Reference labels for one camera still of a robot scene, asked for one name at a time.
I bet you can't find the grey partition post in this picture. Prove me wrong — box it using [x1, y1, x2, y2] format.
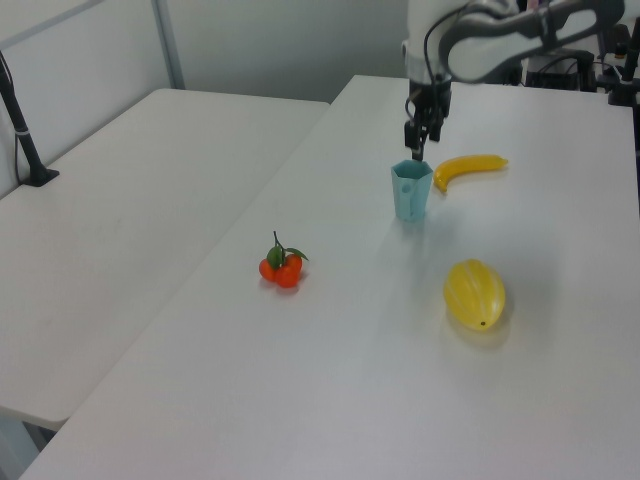
[151, 0, 187, 92]

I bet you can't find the white side table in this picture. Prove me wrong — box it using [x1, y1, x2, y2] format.
[0, 88, 332, 432]

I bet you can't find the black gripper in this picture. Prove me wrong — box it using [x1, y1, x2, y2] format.
[403, 78, 452, 163]

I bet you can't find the black pole with base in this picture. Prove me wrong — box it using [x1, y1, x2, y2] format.
[0, 49, 61, 188]

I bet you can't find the black camera stand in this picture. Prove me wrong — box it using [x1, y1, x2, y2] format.
[606, 22, 640, 107]

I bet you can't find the black electronics equipment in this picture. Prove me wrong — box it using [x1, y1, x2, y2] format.
[522, 49, 609, 94]

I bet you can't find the yellow striped toy melon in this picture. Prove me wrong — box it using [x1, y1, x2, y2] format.
[443, 258, 507, 334]

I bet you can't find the yellow toy banana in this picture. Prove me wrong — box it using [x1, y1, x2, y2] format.
[432, 153, 510, 193]

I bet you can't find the light blue mug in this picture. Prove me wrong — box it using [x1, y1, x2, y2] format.
[390, 158, 434, 223]

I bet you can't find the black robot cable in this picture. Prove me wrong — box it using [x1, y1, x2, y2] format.
[422, 0, 474, 101]

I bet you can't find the orange tangerine bunch with leaves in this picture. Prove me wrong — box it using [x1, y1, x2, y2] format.
[258, 230, 310, 290]

